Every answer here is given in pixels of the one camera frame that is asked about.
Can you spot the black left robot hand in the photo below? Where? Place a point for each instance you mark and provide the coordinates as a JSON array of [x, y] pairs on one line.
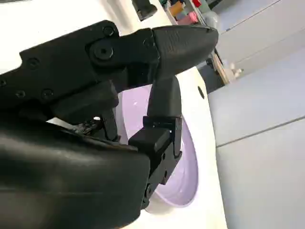
[[144, 9]]

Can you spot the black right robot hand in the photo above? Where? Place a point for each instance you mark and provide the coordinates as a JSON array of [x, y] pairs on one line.
[[59, 167]]

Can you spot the black table grommet hole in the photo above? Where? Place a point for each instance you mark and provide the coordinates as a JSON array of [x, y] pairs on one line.
[[201, 92]]

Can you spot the lilac plate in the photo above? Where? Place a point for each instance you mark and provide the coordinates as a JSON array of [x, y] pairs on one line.
[[187, 170]]

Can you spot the wooden desk board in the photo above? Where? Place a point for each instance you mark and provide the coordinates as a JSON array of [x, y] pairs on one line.
[[224, 69]]

